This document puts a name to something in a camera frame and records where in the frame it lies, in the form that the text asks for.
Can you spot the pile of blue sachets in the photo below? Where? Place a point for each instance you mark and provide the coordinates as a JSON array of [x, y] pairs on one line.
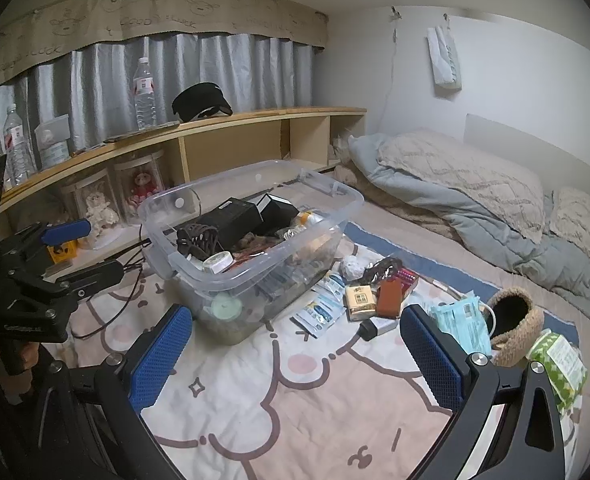
[[320, 312]]

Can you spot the teal tissue pack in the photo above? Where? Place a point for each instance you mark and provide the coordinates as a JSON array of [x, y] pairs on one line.
[[462, 327]]

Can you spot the crumpled white tissue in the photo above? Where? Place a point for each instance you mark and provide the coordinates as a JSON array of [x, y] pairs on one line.
[[352, 266]]

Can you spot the silver and black power bank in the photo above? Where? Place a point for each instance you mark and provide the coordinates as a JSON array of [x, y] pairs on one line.
[[380, 327]]

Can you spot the black visor cap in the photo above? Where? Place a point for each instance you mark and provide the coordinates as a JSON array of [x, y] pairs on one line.
[[197, 100]]

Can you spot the black cardboard box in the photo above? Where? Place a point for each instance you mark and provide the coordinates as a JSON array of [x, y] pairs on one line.
[[230, 222]]

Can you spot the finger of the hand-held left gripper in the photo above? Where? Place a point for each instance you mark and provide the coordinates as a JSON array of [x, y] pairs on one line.
[[67, 230], [95, 275]]

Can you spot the red dress doll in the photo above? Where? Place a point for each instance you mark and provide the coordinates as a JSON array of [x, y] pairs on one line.
[[142, 185]]

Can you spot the wooden bedside shelf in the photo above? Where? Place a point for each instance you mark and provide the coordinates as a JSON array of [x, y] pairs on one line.
[[235, 145]]

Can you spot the small yellow carton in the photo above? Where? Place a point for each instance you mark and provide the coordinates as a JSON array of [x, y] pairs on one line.
[[62, 251]]

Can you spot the white doll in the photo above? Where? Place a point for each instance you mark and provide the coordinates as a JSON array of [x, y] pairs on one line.
[[97, 210]]

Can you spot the clear plastic storage bin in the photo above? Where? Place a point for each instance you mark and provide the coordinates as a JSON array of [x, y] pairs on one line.
[[327, 187]]

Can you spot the mint green round lid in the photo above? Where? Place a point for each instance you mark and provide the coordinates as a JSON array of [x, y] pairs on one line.
[[226, 306]]

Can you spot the white headboard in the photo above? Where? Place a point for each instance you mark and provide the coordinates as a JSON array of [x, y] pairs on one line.
[[525, 140]]

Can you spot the beige plush toy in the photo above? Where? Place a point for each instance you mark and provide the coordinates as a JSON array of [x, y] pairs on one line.
[[345, 172]]

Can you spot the brown leather case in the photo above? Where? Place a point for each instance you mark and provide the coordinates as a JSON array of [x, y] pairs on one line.
[[390, 297]]

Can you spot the wall hook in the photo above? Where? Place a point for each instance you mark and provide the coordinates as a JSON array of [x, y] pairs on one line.
[[447, 16], [394, 12]]

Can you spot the grey curtain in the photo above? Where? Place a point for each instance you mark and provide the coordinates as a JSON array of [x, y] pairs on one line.
[[255, 70]]

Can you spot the green dotted wipes pack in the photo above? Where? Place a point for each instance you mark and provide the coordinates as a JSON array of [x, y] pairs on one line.
[[560, 360]]

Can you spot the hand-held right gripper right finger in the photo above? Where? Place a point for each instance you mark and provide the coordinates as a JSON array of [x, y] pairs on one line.
[[432, 360]]

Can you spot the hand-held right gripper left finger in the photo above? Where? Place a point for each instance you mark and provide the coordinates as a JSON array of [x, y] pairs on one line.
[[160, 355]]

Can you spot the beige plush slipper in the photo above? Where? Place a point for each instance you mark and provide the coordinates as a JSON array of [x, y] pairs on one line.
[[520, 332]]

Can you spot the beige quilted pillow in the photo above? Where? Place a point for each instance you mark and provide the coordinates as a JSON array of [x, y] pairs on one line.
[[460, 175], [585, 225]]

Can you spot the brown hair claw clip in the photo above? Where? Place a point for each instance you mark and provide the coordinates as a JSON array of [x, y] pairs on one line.
[[197, 240]]

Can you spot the beige printed valance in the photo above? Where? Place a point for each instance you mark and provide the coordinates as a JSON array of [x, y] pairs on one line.
[[125, 15]]

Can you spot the person's left hand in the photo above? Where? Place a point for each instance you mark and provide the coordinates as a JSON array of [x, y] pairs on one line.
[[29, 357]]

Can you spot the printed cartoon blanket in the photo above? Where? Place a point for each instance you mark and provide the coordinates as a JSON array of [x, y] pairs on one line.
[[300, 410]]

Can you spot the clear plastic container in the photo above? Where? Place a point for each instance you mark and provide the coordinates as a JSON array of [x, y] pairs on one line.
[[52, 145]]

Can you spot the grey blue duvet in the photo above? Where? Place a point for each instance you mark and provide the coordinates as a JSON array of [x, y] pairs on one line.
[[500, 250]]

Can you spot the small pink box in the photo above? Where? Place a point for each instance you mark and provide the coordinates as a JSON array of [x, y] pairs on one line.
[[407, 280]]

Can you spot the white hanging wall bag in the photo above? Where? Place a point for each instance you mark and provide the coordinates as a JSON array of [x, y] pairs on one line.
[[445, 60]]

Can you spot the white paper packet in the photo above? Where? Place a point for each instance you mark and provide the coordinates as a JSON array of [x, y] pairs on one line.
[[425, 308]]

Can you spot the small yellow box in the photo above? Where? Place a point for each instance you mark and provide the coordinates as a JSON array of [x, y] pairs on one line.
[[360, 302]]

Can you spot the dark patterned scrunchie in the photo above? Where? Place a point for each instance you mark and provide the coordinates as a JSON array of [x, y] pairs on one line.
[[381, 270]]

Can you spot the small black and white box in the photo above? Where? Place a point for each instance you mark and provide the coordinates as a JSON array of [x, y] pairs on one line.
[[277, 207]]

